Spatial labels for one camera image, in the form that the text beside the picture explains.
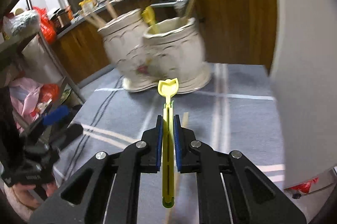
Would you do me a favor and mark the yellow plastic shovel utensil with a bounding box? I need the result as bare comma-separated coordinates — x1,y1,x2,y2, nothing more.
142,6,159,34

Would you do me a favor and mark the wooden chopstick under utensils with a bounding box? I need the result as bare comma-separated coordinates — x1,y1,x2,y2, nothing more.
164,111,190,224

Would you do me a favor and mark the person's left hand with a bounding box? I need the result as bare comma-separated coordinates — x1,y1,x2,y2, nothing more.
10,181,58,209

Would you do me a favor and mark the metal storage shelf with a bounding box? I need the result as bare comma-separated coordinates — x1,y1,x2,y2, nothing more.
0,0,86,132

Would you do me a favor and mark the red plastic bag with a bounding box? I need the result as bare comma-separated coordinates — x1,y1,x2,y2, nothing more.
33,6,57,45

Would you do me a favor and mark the grey striped table cloth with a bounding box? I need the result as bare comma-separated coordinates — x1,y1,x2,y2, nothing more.
54,63,285,223

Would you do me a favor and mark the wooden chopstick in holder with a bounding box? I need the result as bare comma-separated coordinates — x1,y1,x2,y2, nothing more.
80,11,105,29

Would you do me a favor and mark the cream ceramic utensil holder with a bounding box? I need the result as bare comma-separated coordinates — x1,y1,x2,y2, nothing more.
98,9,211,94

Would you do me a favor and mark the white refrigerator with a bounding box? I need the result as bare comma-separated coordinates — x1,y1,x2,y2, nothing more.
271,0,336,188

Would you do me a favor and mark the silver fork in holder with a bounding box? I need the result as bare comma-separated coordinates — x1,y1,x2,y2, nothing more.
174,0,190,17

